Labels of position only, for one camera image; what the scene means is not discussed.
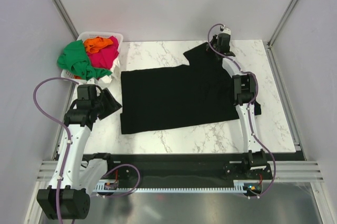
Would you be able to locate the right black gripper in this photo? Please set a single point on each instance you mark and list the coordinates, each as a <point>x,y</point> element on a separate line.
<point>214,39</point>

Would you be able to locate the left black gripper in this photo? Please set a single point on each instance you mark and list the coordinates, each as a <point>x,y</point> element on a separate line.
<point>111,104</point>

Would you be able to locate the white t-shirt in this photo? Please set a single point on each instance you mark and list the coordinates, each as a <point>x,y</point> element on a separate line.
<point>115,75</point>

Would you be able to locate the white plastic basket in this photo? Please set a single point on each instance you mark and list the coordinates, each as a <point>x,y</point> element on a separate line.
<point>92,34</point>

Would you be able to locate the black t-shirt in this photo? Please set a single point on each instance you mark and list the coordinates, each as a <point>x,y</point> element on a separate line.
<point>201,92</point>

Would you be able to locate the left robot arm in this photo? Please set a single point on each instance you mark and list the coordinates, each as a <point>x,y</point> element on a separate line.
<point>67,196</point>

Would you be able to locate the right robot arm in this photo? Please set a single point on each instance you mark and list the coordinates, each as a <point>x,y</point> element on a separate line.
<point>245,103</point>

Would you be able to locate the red pink t-shirt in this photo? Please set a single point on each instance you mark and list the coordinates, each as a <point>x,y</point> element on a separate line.
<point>105,57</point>

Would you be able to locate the green t-shirt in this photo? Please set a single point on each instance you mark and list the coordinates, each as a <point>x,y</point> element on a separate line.
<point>75,59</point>

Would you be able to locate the orange t-shirt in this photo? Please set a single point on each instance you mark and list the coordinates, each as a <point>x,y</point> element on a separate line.
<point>94,45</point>

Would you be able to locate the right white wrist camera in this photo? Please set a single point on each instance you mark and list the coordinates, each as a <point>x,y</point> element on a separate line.
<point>225,30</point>

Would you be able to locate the right aluminium frame post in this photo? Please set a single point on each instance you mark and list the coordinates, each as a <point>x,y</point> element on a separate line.
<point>286,15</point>

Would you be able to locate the aluminium frame post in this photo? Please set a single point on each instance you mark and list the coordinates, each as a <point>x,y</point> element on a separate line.
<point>286,15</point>
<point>66,18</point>

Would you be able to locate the left aluminium frame post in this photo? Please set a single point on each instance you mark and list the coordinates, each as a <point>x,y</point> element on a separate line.
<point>66,18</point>

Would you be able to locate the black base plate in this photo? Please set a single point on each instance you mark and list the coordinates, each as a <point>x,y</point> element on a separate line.
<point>180,169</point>

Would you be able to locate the white slotted cable duct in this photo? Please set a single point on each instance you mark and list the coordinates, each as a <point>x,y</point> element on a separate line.
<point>105,187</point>

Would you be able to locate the aluminium front rail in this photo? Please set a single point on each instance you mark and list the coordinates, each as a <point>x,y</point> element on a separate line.
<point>286,171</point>

